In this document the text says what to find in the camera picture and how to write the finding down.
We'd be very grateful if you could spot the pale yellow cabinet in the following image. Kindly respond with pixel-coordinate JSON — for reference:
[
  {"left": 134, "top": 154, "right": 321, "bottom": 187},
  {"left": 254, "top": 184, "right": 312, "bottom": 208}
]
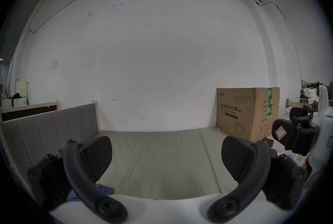
[{"left": 17, "top": 80, "right": 29, "bottom": 99}]

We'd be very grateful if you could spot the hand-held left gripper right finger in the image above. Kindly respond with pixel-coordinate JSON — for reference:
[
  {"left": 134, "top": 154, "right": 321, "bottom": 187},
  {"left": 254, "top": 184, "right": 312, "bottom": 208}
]
[{"left": 207, "top": 136, "right": 307, "bottom": 223}]

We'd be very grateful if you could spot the cluttered shelf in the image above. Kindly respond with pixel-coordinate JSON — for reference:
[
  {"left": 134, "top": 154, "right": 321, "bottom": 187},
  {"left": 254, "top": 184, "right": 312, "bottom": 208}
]
[{"left": 299, "top": 79, "right": 333, "bottom": 108}]

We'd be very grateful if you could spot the wooden bed frame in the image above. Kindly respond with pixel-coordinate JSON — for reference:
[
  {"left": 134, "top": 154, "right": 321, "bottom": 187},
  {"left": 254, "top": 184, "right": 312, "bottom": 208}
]
[{"left": 0, "top": 99, "right": 61, "bottom": 122}]

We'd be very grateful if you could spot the person's right hand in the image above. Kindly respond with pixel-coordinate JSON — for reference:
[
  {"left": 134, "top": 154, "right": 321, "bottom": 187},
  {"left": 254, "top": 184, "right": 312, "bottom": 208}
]
[{"left": 302, "top": 155, "right": 326, "bottom": 190}]

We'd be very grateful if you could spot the bed with beige sheet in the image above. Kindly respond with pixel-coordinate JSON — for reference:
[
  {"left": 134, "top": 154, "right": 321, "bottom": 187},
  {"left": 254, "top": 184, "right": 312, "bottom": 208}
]
[{"left": 95, "top": 126, "right": 263, "bottom": 201}]

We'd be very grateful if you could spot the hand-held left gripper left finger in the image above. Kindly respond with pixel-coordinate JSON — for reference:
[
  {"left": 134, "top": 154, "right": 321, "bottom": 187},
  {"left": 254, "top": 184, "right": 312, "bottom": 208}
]
[{"left": 27, "top": 136, "right": 128, "bottom": 224}]

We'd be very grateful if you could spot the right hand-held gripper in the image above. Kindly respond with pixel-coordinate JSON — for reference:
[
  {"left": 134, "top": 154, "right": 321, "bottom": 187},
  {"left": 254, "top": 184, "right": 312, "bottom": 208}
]
[{"left": 272, "top": 85, "right": 333, "bottom": 182}]

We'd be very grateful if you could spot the large brown cardboard carton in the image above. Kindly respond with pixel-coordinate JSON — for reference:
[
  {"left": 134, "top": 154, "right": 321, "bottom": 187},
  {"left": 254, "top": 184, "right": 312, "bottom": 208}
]
[{"left": 216, "top": 87, "right": 280, "bottom": 143}]

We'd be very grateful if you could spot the beige padded headboard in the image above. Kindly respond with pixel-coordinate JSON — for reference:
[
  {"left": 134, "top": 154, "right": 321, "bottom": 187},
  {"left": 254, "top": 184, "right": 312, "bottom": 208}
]
[{"left": 0, "top": 103, "right": 101, "bottom": 193}]

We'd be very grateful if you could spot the blue garment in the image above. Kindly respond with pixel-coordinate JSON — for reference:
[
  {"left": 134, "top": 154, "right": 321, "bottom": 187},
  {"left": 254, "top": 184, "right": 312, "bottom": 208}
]
[{"left": 66, "top": 183, "right": 115, "bottom": 202}]

